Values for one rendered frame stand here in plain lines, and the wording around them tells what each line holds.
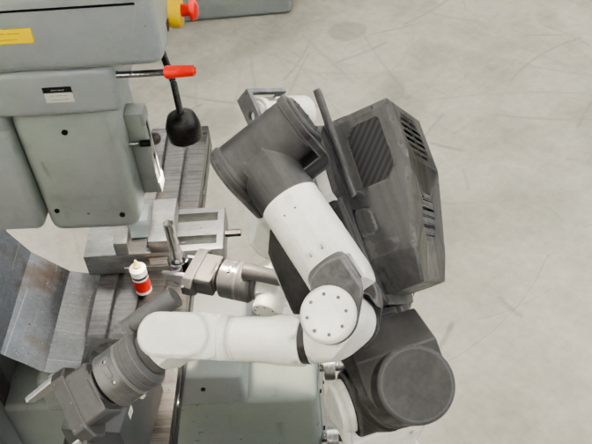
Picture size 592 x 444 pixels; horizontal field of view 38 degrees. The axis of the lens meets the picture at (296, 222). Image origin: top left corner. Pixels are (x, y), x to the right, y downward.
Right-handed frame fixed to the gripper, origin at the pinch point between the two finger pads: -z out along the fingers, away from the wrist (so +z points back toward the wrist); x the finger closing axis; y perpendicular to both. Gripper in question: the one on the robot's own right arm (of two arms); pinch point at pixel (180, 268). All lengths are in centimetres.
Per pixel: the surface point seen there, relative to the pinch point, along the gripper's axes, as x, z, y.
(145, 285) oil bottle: -2.8, -13.2, 13.4
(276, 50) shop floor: -240, -77, 112
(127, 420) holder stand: 39.2, 6.6, 0.1
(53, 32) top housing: 11, -5, -69
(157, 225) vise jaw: -15.8, -14.7, 5.8
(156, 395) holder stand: 25.4, 3.5, 12.7
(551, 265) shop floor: -127, 78, 114
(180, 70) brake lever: 2, 13, -58
